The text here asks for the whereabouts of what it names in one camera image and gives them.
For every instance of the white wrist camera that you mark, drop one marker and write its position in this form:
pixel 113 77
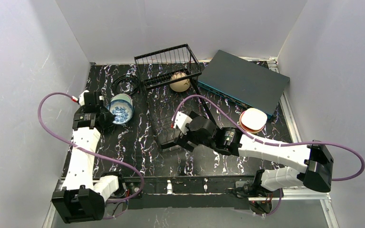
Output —
pixel 81 98
pixel 181 121

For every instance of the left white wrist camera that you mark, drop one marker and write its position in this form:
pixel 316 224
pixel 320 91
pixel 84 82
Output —
pixel 81 98

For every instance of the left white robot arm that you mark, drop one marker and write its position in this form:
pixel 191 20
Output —
pixel 80 199

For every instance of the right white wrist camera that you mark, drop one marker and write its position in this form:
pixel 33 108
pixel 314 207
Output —
pixel 181 121

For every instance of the grey teal network switch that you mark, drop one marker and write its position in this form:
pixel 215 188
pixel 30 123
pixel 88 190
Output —
pixel 243 82

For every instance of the black wire dish rack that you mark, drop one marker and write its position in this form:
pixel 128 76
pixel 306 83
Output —
pixel 155 70

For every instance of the orange bowl white inside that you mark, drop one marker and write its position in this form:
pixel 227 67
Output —
pixel 253 120

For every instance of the blue white patterned bowl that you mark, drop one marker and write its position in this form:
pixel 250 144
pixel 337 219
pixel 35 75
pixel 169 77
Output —
pixel 121 111

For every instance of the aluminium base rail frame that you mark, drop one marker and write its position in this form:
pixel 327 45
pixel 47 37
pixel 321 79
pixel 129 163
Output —
pixel 209 201

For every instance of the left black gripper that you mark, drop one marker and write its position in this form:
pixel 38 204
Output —
pixel 106 116

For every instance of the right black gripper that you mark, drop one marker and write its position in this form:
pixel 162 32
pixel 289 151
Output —
pixel 182 140

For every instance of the beige ceramic bowl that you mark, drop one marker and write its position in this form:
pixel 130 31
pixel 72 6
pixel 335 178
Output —
pixel 182 85

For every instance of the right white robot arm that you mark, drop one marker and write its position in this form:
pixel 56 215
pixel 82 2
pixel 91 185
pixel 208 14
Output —
pixel 303 165

